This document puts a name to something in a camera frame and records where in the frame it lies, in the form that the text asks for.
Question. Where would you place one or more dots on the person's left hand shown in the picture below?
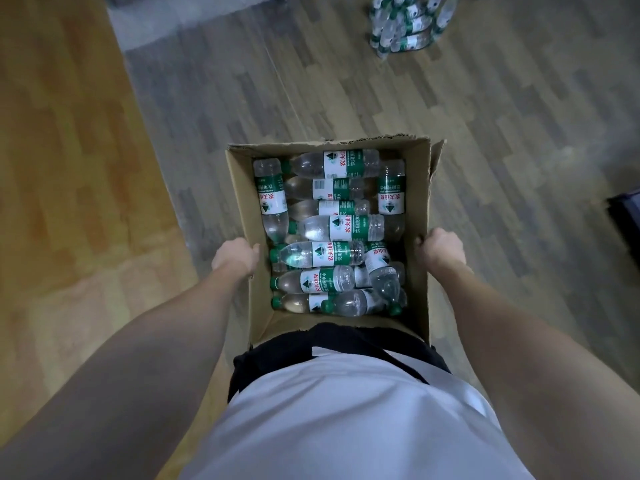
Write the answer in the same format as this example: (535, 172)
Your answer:
(235, 257)

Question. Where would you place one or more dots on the person's right hand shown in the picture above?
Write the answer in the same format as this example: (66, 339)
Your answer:
(442, 249)

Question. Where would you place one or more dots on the brown cardboard box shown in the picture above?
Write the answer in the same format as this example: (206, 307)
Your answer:
(242, 194)

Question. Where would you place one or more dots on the water bottles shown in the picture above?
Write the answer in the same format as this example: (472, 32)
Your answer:
(330, 229)
(405, 24)

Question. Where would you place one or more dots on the person's left forearm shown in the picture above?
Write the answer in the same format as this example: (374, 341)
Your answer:
(125, 384)

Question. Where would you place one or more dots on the person's right forearm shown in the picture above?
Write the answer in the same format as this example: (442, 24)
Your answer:
(550, 369)

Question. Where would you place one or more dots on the person's black shorts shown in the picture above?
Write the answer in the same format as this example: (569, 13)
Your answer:
(300, 344)

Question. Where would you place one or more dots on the person's white shirt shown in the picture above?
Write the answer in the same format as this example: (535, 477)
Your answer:
(350, 424)

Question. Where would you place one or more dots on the dark grey floor object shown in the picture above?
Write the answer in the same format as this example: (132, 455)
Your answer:
(627, 224)

